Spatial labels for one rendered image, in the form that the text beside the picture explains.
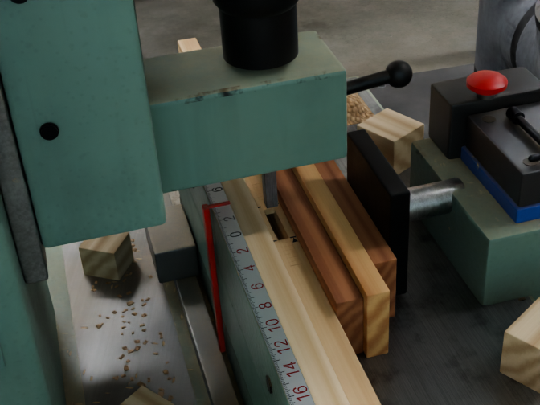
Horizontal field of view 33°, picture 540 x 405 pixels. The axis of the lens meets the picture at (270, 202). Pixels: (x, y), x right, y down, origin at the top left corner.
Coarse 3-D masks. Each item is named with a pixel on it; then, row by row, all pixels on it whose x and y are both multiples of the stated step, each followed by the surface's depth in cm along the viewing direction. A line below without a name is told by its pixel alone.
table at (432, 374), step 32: (352, 128) 88; (192, 224) 84; (416, 224) 75; (416, 256) 71; (224, 288) 70; (416, 288) 68; (448, 288) 68; (224, 320) 74; (416, 320) 65; (448, 320) 65; (480, 320) 65; (512, 320) 65; (416, 352) 63; (448, 352) 63; (480, 352) 62; (256, 384) 63; (384, 384) 61; (416, 384) 60; (448, 384) 60; (480, 384) 60; (512, 384) 60
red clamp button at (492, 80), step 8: (480, 72) 69; (488, 72) 69; (496, 72) 69; (472, 80) 68; (480, 80) 68; (488, 80) 68; (496, 80) 68; (504, 80) 68; (472, 88) 68; (480, 88) 67; (488, 88) 67; (496, 88) 67; (504, 88) 68
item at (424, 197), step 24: (360, 144) 67; (360, 168) 67; (384, 168) 64; (360, 192) 68; (384, 192) 63; (408, 192) 62; (432, 192) 68; (384, 216) 64; (408, 216) 63; (432, 216) 68; (408, 240) 64
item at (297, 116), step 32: (160, 64) 63; (192, 64) 63; (224, 64) 62; (288, 64) 62; (320, 64) 61; (160, 96) 59; (192, 96) 59; (224, 96) 59; (256, 96) 60; (288, 96) 61; (320, 96) 61; (160, 128) 59; (192, 128) 60; (224, 128) 61; (256, 128) 61; (288, 128) 62; (320, 128) 63; (160, 160) 61; (192, 160) 61; (224, 160) 62; (256, 160) 63; (288, 160) 63; (320, 160) 64
